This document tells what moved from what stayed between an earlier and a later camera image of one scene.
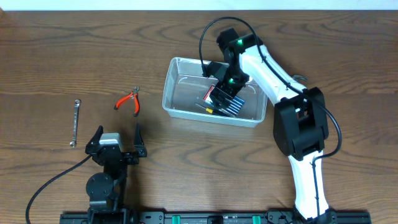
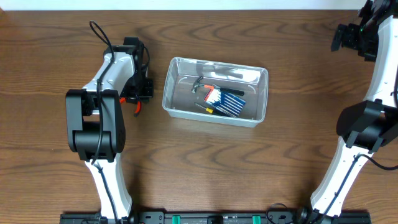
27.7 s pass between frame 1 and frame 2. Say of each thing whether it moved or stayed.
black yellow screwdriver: stayed
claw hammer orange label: moved
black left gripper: moved
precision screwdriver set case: stayed
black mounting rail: stayed
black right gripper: moved
